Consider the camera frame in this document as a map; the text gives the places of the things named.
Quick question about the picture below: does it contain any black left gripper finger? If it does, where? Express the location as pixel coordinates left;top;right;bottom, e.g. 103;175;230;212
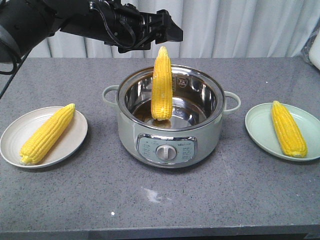
156;9;170;17
159;18;183;43

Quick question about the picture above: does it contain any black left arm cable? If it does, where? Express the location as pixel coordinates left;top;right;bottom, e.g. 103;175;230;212
0;53;28;100

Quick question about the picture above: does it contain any white blender appliance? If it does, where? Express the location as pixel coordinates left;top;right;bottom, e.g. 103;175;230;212
301;29;320;70

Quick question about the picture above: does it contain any beige round plate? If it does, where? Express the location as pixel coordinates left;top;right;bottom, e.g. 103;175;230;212
0;106;88;169

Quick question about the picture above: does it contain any green electric cooking pot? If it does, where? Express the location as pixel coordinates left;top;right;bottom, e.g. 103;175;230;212
102;65;241;169

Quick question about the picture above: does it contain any yellow corn cob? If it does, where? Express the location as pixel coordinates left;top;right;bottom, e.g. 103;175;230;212
271;100;308;158
19;103;76;165
151;46;173;121

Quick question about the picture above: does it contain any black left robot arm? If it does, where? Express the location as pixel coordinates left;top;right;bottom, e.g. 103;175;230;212
0;0;183;63

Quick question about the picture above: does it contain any grey curtain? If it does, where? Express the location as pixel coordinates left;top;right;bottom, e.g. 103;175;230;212
24;0;320;59

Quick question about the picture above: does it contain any green round plate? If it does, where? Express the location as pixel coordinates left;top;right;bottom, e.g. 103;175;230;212
245;102;320;162

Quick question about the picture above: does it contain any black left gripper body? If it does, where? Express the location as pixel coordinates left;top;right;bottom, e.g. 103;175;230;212
88;1;166;54

